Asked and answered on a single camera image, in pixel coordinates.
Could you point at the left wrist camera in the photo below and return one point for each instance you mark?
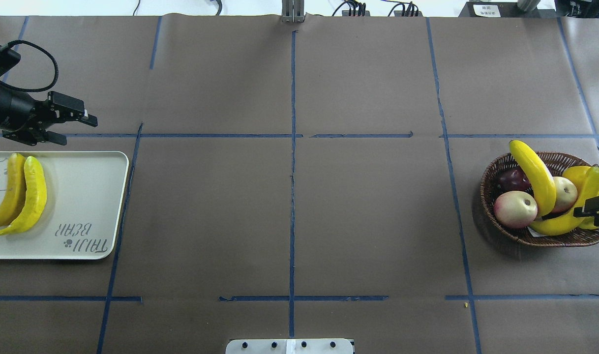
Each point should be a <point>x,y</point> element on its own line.
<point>2,59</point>

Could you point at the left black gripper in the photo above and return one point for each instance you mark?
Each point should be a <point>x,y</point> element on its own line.
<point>10,109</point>

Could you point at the pale red apple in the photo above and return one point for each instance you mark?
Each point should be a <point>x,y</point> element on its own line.
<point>515,209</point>

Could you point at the brown wicker basket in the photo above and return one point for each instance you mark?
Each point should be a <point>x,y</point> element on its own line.
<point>488,226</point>

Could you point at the yellow lemon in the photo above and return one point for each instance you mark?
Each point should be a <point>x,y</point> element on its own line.
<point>576,174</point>

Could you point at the aluminium frame post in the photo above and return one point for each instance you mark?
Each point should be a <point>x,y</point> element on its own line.
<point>293,11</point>

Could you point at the yellow banana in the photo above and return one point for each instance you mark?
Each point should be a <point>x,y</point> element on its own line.
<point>538,174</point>
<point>35,199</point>
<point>15,194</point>
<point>568,222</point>

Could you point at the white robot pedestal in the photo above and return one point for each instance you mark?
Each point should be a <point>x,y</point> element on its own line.
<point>291,346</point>

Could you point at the white bear tray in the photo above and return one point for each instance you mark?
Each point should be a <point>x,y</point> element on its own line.
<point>82,212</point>

